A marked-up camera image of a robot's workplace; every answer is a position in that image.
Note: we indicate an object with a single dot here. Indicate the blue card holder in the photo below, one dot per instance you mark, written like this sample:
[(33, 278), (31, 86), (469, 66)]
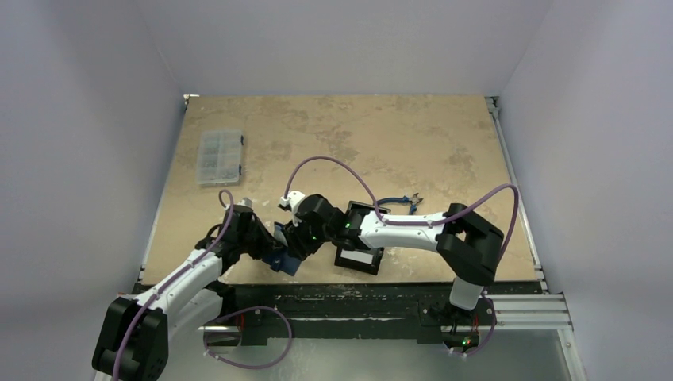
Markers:
[(280, 261)]

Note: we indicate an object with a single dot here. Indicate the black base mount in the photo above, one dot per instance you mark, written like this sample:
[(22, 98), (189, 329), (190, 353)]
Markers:
[(252, 314)]

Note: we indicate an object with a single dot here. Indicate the white card in tray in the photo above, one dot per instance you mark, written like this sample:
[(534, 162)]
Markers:
[(359, 256)]

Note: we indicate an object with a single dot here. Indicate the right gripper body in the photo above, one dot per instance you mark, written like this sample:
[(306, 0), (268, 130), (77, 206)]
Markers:
[(297, 246)]

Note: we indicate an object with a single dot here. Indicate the clear plastic organizer box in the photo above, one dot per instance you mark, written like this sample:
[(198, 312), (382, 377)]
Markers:
[(219, 158)]

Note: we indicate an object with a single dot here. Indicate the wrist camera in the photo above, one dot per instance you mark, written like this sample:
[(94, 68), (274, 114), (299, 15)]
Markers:
[(245, 202), (291, 200)]

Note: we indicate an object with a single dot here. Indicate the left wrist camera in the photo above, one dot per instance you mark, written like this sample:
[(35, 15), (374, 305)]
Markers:
[(245, 202)]

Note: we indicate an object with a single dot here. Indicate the blue handled pliers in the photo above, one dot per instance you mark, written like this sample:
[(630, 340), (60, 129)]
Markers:
[(411, 201)]

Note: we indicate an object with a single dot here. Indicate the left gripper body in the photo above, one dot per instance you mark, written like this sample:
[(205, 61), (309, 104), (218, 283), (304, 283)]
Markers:
[(251, 241)]

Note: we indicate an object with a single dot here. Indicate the black plastic tray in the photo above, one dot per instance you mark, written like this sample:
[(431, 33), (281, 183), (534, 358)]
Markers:
[(373, 269)]

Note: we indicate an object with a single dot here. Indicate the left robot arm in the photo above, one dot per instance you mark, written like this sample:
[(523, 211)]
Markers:
[(138, 331)]

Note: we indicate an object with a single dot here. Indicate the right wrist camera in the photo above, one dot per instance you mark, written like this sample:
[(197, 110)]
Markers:
[(291, 200)]

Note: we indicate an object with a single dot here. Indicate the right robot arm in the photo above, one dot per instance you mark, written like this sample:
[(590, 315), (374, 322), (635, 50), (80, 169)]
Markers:
[(468, 243)]

